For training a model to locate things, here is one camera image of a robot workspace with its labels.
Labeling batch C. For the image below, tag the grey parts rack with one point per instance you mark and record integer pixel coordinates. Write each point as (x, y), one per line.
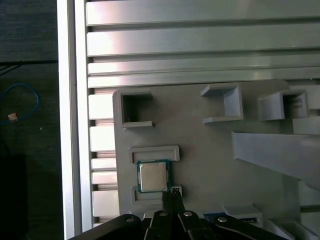
(195, 140)

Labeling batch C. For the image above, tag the brown tape piece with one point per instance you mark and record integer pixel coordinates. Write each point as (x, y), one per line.
(12, 117)

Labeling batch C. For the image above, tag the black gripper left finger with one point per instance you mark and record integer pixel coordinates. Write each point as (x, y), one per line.
(162, 225)

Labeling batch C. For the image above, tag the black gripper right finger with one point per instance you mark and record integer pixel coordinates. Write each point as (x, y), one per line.
(192, 227)

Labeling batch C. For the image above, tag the silver topped CPU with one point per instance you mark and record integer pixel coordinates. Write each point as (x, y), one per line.
(153, 176)

